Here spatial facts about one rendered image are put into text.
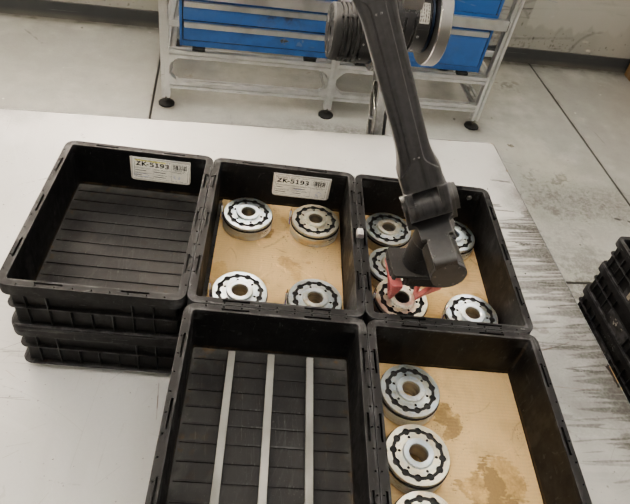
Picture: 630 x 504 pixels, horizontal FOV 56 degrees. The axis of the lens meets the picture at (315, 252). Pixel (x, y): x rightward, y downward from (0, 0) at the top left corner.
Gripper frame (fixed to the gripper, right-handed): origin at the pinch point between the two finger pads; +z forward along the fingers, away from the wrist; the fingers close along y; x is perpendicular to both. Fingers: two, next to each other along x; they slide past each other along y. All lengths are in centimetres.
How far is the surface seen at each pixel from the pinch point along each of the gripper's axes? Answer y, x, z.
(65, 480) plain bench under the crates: -57, -25, 20
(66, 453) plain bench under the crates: -58, -20, 20
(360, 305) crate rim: -10.1, -5.8, -3.8
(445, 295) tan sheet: 12.0, 4.7, 5.9
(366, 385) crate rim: -11.9, -21.5, -4.6
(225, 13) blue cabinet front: -27, 202, 51
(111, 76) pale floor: -83, 222, 104
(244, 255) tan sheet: -28.1, 14.8, 7.9
